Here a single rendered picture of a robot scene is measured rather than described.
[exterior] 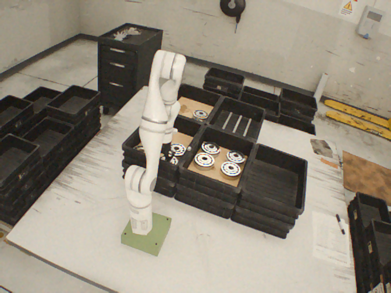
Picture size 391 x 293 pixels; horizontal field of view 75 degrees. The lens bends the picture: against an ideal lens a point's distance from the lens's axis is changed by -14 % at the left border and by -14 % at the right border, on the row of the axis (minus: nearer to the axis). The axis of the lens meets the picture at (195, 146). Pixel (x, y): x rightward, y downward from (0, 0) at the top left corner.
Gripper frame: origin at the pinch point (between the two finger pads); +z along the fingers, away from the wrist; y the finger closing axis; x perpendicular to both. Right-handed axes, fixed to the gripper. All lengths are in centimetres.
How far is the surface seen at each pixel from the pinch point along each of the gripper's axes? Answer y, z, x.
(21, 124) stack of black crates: -125, 36, 34
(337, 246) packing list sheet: 99, 15, -12
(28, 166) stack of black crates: -86, 33, -5
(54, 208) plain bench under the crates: -41, 15, -38
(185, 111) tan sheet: -1, 2, 54
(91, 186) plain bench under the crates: -31.4, 15.2, -17.4
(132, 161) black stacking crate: -13.1, 0.6, -6.0
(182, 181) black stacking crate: 13.4, 0.4, -9.1
